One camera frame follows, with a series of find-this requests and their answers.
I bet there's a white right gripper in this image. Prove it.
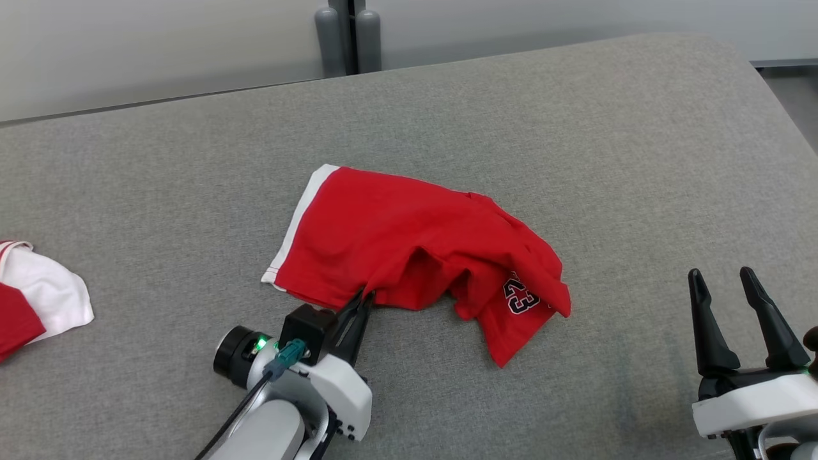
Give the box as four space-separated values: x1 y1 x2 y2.
688 266 818 438

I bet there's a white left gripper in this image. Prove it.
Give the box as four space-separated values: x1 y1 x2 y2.
305 291 374 443

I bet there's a red jersey with number 23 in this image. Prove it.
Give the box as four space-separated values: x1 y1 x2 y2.
261 164 571 369

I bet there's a red and white jersey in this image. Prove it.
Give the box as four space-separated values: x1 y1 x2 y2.
0 241 95 363

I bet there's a black cable with teal plug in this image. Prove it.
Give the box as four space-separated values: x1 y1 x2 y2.
195 340 307 460

